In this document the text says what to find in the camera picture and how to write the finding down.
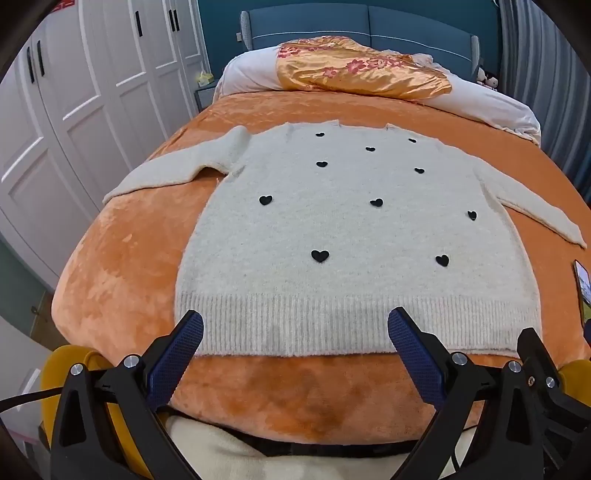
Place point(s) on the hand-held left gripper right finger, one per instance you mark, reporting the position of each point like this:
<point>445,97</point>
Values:
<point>411,355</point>

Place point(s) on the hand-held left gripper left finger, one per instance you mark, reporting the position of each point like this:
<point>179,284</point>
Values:
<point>178,357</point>

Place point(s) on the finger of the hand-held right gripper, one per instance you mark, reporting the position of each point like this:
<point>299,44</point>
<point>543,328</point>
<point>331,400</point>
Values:
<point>542,364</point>

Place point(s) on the cream sweater with black hearts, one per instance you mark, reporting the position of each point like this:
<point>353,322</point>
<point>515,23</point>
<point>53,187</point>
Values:
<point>351,258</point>

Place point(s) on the smartphone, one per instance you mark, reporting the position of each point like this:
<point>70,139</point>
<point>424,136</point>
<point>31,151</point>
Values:
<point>582,281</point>

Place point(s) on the orange plush blanket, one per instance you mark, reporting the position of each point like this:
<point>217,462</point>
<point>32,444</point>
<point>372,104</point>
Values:
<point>124,277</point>

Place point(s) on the person's cream top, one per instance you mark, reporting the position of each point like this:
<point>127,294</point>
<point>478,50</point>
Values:
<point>277,464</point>

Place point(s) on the grey nightstand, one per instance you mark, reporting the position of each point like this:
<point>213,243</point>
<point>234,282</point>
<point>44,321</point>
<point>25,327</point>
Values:
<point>203,98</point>

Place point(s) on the white pillow bedding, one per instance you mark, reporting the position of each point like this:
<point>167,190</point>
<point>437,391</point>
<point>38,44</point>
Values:
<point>489,104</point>

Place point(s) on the white wardrobe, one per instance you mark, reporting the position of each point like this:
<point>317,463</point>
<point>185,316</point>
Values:
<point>87,101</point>

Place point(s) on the yellow tissue box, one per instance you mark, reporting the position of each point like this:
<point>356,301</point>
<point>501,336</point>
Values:
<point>205,79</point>

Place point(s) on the grey curtain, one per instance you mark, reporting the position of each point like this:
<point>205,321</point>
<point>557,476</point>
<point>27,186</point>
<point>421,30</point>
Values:
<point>549,83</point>

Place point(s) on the orange floral satin quilt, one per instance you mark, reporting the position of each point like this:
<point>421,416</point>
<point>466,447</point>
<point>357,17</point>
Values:
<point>369,74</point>

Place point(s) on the small plush toy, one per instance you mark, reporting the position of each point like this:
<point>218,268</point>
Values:
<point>487,79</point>

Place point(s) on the blue upholstered headboard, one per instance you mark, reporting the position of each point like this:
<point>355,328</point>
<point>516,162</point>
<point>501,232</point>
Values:
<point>406,27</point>

